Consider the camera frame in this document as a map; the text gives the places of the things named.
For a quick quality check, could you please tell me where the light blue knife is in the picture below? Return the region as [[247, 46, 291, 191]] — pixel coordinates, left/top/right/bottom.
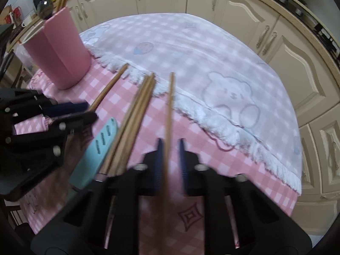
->
[[69, 118, 118, 190]]

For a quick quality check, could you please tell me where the pink cylindrical utensil cup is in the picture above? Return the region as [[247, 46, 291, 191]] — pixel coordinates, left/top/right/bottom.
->
[[23, 7, 92, 90]]

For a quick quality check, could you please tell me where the pink checkered tablecloth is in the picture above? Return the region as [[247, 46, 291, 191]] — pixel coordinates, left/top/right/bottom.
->
[[14, 58, 300, 255]]

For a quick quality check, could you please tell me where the wooden cutting board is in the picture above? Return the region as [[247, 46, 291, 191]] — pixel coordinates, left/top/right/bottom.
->
[[0, 5, 13, 25]]

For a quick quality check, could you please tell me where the white fringed bear cloth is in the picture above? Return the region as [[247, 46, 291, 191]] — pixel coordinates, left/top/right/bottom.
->
[[80, 13, 303, 193]]

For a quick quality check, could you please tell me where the black gas stove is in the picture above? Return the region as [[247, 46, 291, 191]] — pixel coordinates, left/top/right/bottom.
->
[[276, 0, 339, 65]]

